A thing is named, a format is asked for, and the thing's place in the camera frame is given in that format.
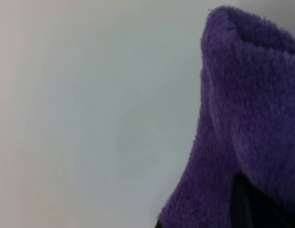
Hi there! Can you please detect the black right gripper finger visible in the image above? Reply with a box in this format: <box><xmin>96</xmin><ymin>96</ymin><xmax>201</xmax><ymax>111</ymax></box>
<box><xmin>229</xmin><ymin>174</ymin><xmax>295</xmax><ymax>228</ymax></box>

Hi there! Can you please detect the purple cloth with black trim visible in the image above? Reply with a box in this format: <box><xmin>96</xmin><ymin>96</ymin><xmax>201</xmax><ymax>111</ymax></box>
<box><xmin>154</xmin><ymin>5</ymin><xmax>295</xmax><ymax>228</ymax></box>

